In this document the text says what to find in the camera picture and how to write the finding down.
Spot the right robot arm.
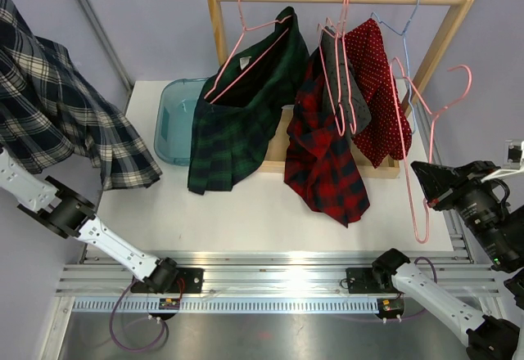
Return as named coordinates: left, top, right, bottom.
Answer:
left=371, top=160, right=523, bottom=359

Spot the pink wire hanger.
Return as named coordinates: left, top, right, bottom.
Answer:
left=389, top=56, right=472, bottom=245

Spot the left black mount plate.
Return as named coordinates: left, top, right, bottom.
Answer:
left=130, top=267, right=204, bottom=295

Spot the grey dotted skirt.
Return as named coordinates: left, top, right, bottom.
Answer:
left=320, top=28, right=372, bottom=138

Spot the red polka dot skirt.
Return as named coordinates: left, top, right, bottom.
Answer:
left=344, top=19, right=412, bottom=168

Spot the red plaid skirt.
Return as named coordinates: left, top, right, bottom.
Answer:
left=284, top=50, right=370, bottom=227

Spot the navy white plaid skirt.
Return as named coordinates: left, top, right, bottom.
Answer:
left=1, top=0, right=162, bottom=191

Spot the right black mount plate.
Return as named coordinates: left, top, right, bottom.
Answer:
left=346, top=268, right=399, bottom=295

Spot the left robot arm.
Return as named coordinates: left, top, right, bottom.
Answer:
left=1, top=147, right=178, bottom=293

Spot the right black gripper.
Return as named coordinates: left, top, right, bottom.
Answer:
left=412, top=158, right=519, bottom=265

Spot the blue wire hanger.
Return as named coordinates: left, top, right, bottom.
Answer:
left=370, top=0, right=421, bottom=136

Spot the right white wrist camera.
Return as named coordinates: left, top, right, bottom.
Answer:
left=481, top=139, right=524, bottom=182

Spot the wooden clothes rack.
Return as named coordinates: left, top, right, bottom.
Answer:
left=207, top=0, right=475, bottom=179

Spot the black mount plate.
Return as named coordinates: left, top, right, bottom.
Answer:
left=130, top=267, right=204, bottom=295
left=346, top=268, right=399, bottom=295

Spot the pink hanger pair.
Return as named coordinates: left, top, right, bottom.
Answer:
left=320, top=0, right=357, bottom=137

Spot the green plaid skirt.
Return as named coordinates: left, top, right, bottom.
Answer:
left=187, top=7, right=309, bottom=195

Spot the blue plastic basin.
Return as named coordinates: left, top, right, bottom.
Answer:
left=154, top=79, right=206, bottom=167

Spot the aluminium rail base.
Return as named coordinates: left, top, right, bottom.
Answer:
left=55, top=89, right=500, bottom=314

